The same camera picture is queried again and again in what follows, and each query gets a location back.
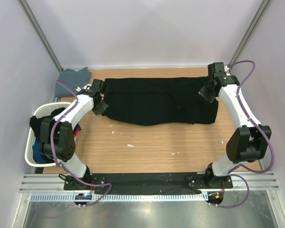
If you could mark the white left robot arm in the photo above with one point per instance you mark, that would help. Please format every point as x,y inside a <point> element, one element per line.
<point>57,140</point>

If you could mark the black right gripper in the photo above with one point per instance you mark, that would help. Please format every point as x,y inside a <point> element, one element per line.
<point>203,93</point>

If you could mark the folded teal t-shirt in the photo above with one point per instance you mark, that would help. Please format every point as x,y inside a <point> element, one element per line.
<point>72,79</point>

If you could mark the blue garment in basket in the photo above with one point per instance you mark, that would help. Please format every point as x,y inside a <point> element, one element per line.
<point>37,156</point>

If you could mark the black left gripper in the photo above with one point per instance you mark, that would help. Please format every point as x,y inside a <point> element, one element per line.
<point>100,110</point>

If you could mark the black clothes pile in basket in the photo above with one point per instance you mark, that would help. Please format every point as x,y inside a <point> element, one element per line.
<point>35,123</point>

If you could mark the slotted cable duct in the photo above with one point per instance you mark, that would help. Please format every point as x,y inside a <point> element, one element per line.
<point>85,197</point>

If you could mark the black t-shirt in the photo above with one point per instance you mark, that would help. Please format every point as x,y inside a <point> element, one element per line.
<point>153,101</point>

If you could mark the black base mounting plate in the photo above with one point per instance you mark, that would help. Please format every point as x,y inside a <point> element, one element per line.
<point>180,183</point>

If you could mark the pink garment in basket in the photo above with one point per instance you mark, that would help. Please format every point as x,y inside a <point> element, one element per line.
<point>76,131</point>

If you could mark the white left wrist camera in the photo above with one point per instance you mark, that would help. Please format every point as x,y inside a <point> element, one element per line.
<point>78,89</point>

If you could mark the white laundry basket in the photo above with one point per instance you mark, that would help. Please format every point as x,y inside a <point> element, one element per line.
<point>42,111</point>

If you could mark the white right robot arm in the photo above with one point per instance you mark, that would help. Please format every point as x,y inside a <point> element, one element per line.
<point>250,140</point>

